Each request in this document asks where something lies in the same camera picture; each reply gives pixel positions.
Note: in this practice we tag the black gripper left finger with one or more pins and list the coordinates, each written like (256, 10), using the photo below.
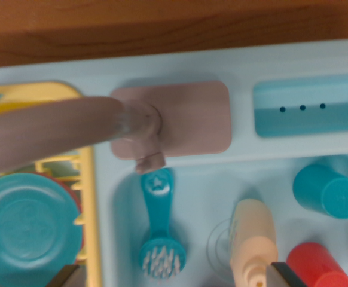
(69, 278)

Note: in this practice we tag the red toy plate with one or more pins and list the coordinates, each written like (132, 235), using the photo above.
(76, 195)

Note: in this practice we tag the light blue toy sink unit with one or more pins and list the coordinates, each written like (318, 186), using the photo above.
(251, 65)

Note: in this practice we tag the cream detergent bottle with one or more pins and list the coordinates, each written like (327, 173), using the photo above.
(251, 233)

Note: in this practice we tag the yellow toy plate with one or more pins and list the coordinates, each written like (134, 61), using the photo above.
(2, 108)

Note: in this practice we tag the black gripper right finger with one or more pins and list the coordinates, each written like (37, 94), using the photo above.
(277, 276)

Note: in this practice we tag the red toy tumbler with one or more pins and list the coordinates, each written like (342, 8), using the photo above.
(314, 266)

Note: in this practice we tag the yellow dish rack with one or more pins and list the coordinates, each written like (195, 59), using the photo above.
(87, 185)

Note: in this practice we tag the mauve grey toy faucet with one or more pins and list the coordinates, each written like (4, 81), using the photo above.
(186, 119)

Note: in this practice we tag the teal toy tumbler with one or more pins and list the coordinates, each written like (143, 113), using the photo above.
(326, 191)

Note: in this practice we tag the teal dish brush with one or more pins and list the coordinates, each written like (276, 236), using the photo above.
(159, 209)

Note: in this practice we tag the teal toy plate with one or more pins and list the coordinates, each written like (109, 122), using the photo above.
(27, 230)

